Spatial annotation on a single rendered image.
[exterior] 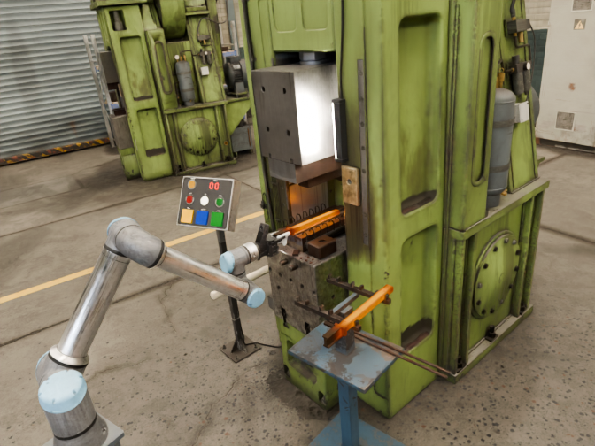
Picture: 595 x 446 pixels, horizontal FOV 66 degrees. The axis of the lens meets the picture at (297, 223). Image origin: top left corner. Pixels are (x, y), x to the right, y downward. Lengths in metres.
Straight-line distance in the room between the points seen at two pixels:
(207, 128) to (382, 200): 5.21
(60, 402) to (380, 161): 1.46
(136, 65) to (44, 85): 3.22
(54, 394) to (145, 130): 5.38
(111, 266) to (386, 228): 1.11
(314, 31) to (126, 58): 4.96
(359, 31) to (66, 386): 1.66
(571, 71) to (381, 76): 5.42
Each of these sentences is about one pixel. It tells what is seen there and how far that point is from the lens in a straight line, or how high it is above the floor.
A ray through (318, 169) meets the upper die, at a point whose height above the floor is 1.30.
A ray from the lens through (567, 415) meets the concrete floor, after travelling 2.88.
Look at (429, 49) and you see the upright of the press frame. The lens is 2.14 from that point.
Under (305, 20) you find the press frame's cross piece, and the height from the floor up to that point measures 1.95.
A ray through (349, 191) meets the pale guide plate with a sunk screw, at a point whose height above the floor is 1.24.
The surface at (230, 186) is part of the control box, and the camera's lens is 2.52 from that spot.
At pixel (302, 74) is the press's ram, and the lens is 2.00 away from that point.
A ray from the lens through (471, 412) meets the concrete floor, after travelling 2.76.
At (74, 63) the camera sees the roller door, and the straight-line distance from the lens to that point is 9.81.
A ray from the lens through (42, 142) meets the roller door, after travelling 9.84.
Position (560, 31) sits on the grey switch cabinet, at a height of 1.50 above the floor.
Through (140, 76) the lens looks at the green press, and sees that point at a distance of 6.84.
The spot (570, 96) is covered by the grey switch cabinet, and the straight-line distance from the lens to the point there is 7.14.
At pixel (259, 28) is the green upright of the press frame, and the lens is 2.35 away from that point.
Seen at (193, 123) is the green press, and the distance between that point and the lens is 6.90.
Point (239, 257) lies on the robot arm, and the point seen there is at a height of 1.02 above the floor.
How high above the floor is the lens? 1.97
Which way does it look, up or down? 24 degrees down
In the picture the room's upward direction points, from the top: 6 degrees counter-clockwise
